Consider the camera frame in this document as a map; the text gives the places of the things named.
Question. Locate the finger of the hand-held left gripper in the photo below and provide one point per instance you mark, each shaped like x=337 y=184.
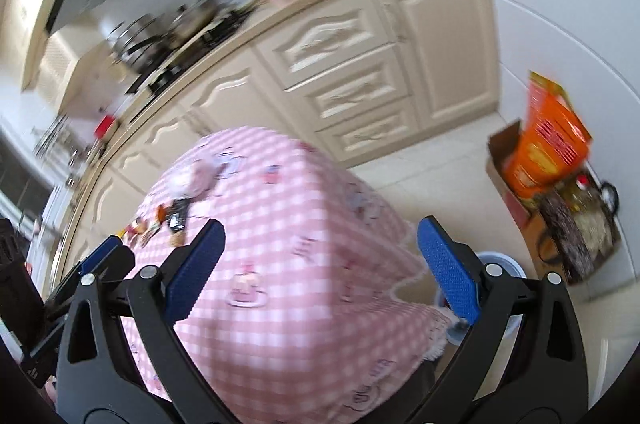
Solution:
x=100 y=250
x=120 y=259

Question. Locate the dark woven bag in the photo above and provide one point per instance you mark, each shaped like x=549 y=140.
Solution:
x=565 y=231

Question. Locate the small cream drawer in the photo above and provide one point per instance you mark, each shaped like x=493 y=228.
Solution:
x=367 y=132

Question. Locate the red bowl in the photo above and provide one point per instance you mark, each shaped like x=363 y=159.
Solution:
x=106 y=127

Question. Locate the white bin blue rim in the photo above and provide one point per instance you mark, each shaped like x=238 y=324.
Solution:
x=506 y=266

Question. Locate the orange paper bag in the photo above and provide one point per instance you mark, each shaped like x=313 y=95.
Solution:
x=545 y=144

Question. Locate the cream lattice wall cabinet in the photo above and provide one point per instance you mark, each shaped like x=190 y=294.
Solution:
x=56 y=64

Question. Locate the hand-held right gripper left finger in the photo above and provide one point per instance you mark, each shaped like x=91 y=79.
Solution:
x=195 y=274

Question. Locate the black sachet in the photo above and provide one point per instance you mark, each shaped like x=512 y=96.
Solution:
x=176 y=216

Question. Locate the yellow snack wrapper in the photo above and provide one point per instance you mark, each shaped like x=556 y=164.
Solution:
x=141 y=230

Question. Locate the steel steamer pot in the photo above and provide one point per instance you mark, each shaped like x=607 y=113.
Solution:
x=135 y=40

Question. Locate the white framed window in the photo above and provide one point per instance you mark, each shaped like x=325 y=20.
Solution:
x=20 y=184

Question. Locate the clear plastic bag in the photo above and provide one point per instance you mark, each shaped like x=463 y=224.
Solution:
x=192 y=176

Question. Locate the pink checked tablecloth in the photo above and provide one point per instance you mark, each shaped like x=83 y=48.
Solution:
x=280 y=304

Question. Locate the steel frying pan with lid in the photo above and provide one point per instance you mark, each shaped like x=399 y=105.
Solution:
x=195 y=17

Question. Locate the cardboard box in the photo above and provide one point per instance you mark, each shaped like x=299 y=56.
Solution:
x=500 y=164

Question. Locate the medium cream drawer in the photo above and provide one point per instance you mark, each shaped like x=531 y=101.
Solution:
x=350 y=87

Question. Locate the clear jar red cap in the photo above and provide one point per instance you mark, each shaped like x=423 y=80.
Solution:
x=590 y=214

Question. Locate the large cream drawer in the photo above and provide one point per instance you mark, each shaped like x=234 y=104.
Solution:
x=320 y=37

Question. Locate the black gas hob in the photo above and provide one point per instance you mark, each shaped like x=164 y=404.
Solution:
x=220 y=33

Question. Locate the cream base cabinet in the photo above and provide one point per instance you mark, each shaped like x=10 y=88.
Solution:
x=440 y=54

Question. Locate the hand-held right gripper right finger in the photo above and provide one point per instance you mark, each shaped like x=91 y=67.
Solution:
x=447 y=274

